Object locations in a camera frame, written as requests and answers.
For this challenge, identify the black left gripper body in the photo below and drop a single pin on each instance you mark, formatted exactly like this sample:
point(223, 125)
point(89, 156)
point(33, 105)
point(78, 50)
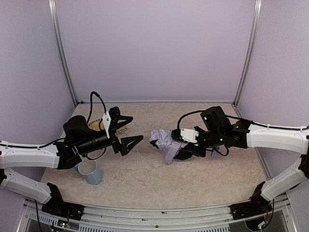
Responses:
point(116, 134)

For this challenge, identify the left aluminium corner post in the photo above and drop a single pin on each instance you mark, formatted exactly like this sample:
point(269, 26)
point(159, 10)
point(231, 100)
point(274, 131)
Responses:
point(61, 51)

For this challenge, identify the light blue plastic pitcher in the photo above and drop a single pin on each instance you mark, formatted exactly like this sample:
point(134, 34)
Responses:
point(90, 171)

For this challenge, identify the right aluminium corner post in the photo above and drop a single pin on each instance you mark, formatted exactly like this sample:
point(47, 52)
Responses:
point(249, 52)

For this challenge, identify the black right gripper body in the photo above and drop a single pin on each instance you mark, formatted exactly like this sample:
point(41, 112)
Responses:
point(200, 144)

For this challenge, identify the woven bamboo tray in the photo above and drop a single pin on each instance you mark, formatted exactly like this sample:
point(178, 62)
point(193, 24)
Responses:
point(97, 126)

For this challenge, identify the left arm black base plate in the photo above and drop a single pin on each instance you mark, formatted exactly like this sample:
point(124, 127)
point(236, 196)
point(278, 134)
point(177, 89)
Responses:
point(64, 209)

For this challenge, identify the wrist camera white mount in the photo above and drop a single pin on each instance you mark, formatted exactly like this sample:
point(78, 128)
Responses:
point(111, 121)
point(185, 135)

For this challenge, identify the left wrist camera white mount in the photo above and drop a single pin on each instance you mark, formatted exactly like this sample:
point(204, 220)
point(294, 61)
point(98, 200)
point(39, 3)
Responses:
point(111, 121)

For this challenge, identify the aluminium corner post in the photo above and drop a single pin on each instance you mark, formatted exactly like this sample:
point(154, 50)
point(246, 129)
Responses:
point(249, 52)
point(61, 51)

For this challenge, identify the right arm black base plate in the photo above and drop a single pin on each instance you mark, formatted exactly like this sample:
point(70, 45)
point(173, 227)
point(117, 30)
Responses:
point(249, 209)

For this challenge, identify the lilac folding umbrella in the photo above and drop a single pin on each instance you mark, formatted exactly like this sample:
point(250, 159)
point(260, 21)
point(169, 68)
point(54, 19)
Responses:
point(162, 140)

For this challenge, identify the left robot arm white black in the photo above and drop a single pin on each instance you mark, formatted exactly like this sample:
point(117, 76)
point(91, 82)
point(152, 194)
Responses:
point(61, 154)

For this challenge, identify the aluminium front rail frame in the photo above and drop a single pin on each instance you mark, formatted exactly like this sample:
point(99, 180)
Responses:
point(218, 218)

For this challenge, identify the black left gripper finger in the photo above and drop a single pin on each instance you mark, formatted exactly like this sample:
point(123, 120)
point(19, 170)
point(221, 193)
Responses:
point(128, 143)
point(121, 121)

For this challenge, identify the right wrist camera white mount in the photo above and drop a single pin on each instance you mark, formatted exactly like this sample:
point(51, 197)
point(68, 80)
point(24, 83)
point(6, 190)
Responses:
point(185, 135)

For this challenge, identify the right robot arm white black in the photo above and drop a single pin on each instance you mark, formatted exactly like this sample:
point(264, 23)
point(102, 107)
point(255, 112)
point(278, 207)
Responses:
point(248, 134)

